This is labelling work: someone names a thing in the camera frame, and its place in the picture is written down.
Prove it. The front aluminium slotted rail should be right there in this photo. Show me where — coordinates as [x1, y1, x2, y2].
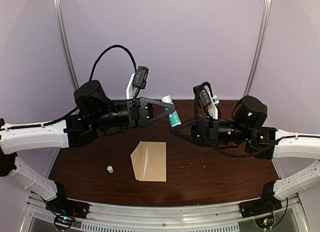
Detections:
[18, 194, 311, 232]

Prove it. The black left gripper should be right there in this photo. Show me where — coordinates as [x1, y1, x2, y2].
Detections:
[91, 97, 176, 130]

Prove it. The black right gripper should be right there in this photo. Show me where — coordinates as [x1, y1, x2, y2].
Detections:
[169, 116, 251, 148]

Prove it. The left round circuit board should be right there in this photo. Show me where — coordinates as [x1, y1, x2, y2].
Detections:
[53, 215, 75, 230]

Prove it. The brown kraft envelope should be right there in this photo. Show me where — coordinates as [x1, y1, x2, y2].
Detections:
[130, 141, 167, 182]

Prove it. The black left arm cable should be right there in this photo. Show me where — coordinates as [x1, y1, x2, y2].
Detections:
[0, 44, 138, 133]

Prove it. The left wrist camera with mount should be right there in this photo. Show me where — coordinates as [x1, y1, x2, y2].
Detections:
[125, 66, 149, 100]

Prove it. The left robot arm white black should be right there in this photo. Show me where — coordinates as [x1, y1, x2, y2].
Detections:
[0, 80, 175, 214]

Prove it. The white glue stick cap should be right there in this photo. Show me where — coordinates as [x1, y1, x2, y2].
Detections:
[106, 166, 114, 174]

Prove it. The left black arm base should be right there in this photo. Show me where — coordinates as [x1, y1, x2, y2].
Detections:
[45, 182, 90, 219]

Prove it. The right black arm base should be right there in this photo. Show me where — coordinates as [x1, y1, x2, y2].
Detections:
[239, 181, 282, 219]

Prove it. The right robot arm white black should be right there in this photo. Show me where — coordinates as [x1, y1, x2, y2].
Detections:
[170, 94, 320, 213]

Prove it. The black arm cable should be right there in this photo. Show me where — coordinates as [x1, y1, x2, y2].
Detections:
[192, 81, 281, 158]
[0, 44, 138, 133]

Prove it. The aluminium frame post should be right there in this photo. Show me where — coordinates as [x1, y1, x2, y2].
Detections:
[53, 0, 79, 90]
[243, 0, 273, 96]

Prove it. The small green glue stick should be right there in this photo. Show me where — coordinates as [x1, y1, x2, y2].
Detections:
[161, 95, 181, 127]

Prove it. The right round circuit board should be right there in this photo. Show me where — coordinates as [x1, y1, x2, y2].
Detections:
[254, 215, 275, 230]

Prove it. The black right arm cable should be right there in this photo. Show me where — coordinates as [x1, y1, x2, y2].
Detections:
[192, 81, 281, 158]

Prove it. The right aluminium frame post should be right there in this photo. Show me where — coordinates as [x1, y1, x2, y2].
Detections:
[243, 0, 273, 96]

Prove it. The round circuit board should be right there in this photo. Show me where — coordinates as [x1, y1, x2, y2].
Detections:
[254, 215, 275, 230]
[53, 215, 75, 230]

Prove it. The left aluminium frame post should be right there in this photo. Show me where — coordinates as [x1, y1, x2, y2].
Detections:
[53, 0, 79, 90]

